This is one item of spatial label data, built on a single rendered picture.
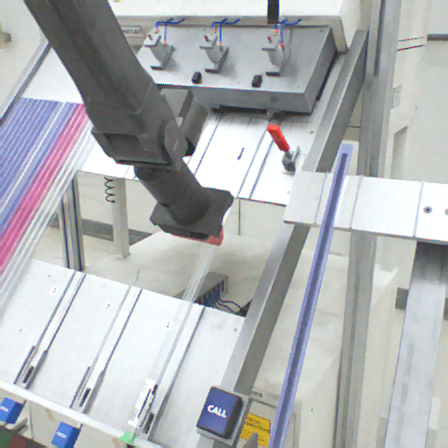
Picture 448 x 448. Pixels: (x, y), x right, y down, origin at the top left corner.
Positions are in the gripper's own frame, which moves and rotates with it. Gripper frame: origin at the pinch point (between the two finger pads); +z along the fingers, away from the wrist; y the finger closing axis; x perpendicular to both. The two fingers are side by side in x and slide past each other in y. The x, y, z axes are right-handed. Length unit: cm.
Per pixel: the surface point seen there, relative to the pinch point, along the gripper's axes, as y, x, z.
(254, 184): -1.5, -10.9, 2.4
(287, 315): 3.9, -5.6, 48.9
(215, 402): -10.2, 21.5, -2.2
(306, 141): -6.9, -19.8, 2.7
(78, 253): 60, -6, 43
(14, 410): 20.5, 31.5, 1.9
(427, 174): 3, -105, 145
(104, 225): 178, -68, 183
